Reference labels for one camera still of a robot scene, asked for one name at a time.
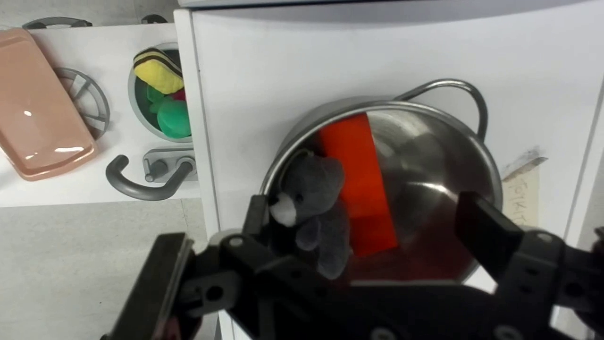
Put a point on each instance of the beige tape strip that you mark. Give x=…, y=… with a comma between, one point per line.
x=521, y=189

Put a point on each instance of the red block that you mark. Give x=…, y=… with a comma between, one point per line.
x=359, y=182

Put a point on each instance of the grey toy stove burner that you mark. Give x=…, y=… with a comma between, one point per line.
x=95, y=104

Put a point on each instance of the pink plastic tray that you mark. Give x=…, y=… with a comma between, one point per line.
x=38, y=114

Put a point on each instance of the silver metal pot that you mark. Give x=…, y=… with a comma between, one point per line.
x=427, y=163

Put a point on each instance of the small green toy vegetable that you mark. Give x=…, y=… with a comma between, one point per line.
x=148, y=99

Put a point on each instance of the grey toy faucet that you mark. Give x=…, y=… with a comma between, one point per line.
x=144, y=189

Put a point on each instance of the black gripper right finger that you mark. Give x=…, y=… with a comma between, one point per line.
x=487, y=237

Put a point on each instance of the grey toy sink bowl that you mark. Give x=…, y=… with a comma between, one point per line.
x=134, y=114

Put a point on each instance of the yellow and black sponge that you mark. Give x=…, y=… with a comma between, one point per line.
x=157, y=72

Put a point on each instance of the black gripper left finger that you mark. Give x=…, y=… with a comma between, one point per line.
x=148, y=295

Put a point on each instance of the white toy kitchen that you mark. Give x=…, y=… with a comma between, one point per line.
x=284, y=63

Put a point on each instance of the grey plush bear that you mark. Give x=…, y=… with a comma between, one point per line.
x=314, y=189

